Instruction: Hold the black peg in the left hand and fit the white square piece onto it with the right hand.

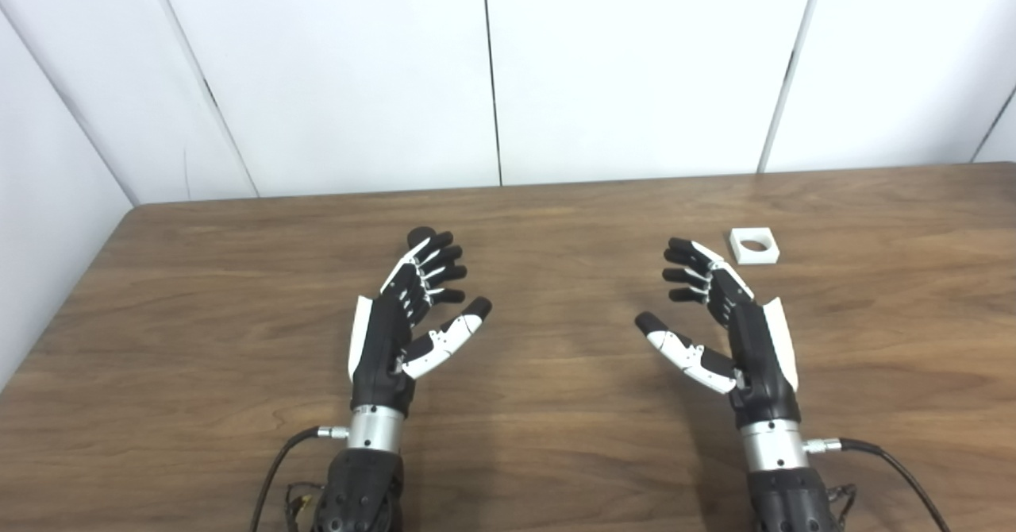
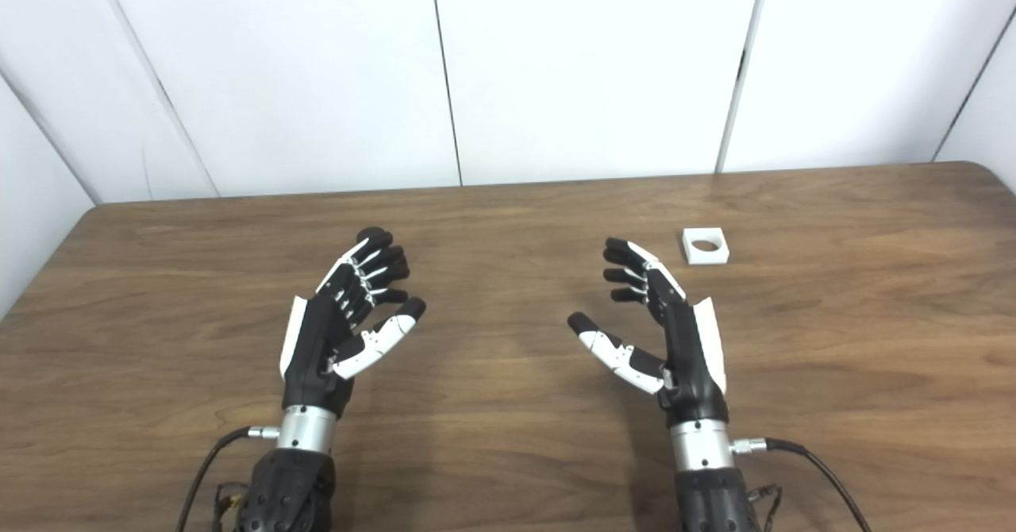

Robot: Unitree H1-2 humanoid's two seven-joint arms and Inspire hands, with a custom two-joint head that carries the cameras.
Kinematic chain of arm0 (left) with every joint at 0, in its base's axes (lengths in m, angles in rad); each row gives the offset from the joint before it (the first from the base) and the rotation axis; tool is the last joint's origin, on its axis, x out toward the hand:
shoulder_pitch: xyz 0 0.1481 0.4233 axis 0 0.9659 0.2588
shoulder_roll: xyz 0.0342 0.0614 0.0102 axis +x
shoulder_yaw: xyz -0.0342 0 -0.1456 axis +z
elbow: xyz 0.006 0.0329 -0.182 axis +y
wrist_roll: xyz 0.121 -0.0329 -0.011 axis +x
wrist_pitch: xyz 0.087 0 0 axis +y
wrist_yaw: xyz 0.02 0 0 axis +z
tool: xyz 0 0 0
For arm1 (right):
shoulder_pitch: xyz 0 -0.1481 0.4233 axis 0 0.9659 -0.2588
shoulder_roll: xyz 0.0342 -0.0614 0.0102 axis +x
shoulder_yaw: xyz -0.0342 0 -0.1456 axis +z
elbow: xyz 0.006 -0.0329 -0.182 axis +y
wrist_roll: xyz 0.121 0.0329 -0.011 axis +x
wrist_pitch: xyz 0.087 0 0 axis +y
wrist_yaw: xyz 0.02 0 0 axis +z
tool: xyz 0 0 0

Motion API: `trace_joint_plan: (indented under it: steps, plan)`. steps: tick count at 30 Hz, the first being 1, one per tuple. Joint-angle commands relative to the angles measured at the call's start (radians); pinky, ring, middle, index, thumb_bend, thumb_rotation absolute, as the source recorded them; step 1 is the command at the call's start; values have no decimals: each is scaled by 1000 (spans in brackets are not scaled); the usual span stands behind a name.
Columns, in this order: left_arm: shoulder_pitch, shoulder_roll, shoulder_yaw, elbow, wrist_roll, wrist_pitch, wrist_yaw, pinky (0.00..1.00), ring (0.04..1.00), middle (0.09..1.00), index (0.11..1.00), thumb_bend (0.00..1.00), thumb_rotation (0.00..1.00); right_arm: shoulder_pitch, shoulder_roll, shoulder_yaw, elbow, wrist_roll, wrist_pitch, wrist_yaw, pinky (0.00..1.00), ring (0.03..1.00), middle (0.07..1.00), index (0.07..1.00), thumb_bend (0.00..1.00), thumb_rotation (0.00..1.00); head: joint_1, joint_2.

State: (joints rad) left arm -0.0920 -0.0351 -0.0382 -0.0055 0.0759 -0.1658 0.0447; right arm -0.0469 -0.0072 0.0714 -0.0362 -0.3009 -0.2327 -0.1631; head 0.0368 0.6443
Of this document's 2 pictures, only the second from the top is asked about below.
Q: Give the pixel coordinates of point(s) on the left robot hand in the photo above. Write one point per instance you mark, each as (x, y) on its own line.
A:
(313, 349)

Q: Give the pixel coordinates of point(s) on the white square piece with hole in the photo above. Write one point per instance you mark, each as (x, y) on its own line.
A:
(716, 255)

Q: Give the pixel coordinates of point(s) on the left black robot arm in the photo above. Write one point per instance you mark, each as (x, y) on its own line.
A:
(290, 484)

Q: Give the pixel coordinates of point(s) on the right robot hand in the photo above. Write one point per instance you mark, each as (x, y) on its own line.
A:
(690, 357)

